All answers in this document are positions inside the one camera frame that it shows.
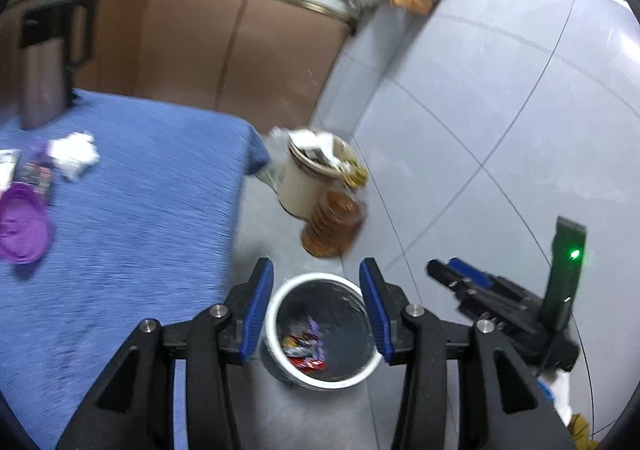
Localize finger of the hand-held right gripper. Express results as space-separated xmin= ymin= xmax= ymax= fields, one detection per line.
xmin=426 ymin=260 xmax=488 ymax=313
xmin=448 ymin=257 xmax=541 ymax=311

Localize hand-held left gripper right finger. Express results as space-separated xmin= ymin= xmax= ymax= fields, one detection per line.
xmin=359 ymin=257 xmax=576 ymax=450

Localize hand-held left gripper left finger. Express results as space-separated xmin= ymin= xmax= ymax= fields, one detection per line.
xmin=55 ymin=257 xmax=275 ymax=450

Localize white trash bin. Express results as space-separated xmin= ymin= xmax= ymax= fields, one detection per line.
xmin=264 ymin=272 xmax=382 ymax=389

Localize white tissue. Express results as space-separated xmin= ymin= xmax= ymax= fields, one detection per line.
xmin=47 ymin=131 xmax=101 ymax=182

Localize purple foil wrapper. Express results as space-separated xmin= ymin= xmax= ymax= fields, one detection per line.
xmin=14 ymin=140 xmax=56 ymax=203

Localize red snack wrapper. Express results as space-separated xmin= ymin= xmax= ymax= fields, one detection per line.
xmin=291 ymin=355 xmax=327 ymax=372

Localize brown ribbed jar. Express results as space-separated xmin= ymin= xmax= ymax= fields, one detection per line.
xmin=301 ymin=190 xmax=368 ymax=258

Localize cream plastic bucket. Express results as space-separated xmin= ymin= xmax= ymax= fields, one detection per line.
xmin=276 ymin=129 xmax=353 ymax=221

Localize yellow crumpled wrapper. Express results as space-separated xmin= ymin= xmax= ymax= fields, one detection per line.
xmin=342 ymin=157 xmax=369 ymax=189

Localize blue fuzzy table cloth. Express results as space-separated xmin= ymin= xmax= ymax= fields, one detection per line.
xmin=0 ymin=89 xmax=271 ymax=450

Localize purple plastic lid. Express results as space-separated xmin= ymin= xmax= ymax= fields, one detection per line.
xmin=0 ymin=181 xmax=54 ymax=264

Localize brown kitchen cabinet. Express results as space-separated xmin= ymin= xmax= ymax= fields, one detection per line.
xmin=0 ymin=0 xmax=358 ymax=127

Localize white flat packet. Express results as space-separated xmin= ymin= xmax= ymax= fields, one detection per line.
xmin=0 ymin=149 xmax=22 ymax=193

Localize steel kettle with black handle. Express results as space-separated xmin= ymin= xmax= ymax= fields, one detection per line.
xmin=19 ymin=0 xmax=99 ymax=131

